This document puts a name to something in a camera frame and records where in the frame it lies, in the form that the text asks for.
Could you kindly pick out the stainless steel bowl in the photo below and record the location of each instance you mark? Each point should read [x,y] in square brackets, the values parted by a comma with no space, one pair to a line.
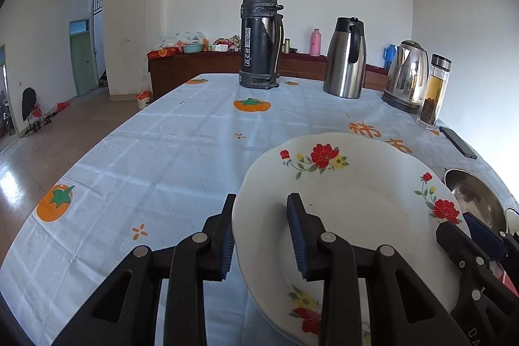
[470,196]

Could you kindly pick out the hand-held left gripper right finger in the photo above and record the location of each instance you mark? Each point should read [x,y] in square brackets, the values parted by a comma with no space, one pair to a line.
[296,236]

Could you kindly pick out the green can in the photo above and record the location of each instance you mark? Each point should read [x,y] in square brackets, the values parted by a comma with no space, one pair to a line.
[286,46]

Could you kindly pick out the orange printed box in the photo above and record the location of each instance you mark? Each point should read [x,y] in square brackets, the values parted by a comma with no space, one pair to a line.
[162,53]

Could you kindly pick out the dark wooden sideboard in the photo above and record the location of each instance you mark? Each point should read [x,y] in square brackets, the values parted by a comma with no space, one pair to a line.
[194,70]

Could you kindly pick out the stainless steel electric kettle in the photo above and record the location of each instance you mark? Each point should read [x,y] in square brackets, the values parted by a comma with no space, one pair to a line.
[405,78]

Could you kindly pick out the black garment on chair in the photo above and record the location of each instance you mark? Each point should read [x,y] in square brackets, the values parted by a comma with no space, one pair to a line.
[29,105]

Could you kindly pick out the white plastic bucket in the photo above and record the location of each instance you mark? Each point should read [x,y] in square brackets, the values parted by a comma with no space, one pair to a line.
[144,100]

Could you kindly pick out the green door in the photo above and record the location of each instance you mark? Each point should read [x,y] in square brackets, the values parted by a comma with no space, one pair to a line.
[83,62]

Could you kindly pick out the white plate with red flowers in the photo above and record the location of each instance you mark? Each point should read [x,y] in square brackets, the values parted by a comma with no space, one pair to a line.
[357,184]

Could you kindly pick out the pile of colourful cloth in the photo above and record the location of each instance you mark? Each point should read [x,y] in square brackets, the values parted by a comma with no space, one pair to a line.
[227,43]

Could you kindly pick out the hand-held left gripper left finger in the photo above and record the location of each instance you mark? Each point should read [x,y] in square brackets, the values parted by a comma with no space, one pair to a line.
[226,248]

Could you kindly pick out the black thermos flask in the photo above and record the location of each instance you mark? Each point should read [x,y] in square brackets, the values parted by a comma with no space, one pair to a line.
[259,42]

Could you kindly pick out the persimmon print tablecloth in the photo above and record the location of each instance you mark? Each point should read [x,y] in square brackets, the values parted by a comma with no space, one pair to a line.
[162,151]

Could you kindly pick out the pink thermos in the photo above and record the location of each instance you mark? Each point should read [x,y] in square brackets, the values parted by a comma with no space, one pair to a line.
[316,44]

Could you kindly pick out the teal basin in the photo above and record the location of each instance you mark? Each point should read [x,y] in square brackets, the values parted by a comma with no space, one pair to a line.
[192,48]

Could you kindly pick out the red bag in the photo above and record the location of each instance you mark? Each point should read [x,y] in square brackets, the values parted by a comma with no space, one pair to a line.
[63,107]

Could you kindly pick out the black smartphone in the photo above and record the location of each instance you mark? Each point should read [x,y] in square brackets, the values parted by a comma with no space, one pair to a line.
[458,142]

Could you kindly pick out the blue thermos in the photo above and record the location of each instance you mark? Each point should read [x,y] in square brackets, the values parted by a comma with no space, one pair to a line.
[389,57]

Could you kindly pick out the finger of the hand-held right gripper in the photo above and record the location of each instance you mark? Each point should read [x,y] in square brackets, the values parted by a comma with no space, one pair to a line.
[484,230]
[456,240]

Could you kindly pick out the white enamel bowl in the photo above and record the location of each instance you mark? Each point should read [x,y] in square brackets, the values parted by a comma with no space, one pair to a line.
[513,217]

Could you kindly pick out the mesh food cover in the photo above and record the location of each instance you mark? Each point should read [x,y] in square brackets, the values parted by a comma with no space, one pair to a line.
[178,38]

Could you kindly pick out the stainless steel carafe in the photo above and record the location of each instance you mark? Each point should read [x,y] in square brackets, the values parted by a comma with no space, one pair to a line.
[342,62]

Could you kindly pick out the glass tea bottle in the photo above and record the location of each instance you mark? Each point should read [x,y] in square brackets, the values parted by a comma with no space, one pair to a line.
[433,94]

